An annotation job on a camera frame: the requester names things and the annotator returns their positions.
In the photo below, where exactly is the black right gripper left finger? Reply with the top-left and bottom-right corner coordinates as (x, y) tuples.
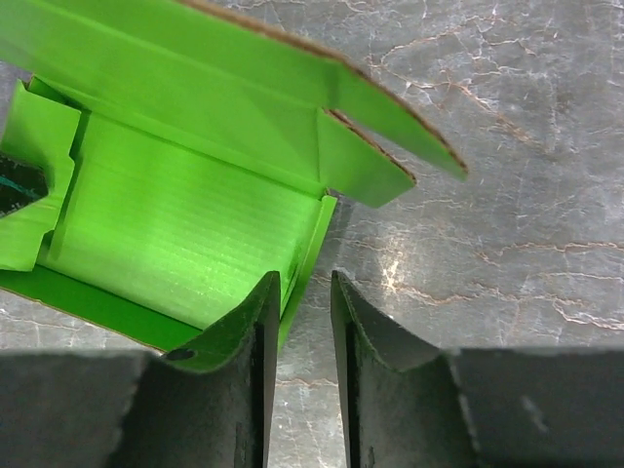
(1, 271), (281, 467)

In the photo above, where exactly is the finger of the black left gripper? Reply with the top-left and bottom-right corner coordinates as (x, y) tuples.
(1, 153), (49, 216)

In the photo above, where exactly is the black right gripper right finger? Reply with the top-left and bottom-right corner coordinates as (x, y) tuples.
(331, 271), (623, 467)

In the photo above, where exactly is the green paper box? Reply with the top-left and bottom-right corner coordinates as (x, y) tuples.
(1, 1), (467, 350)

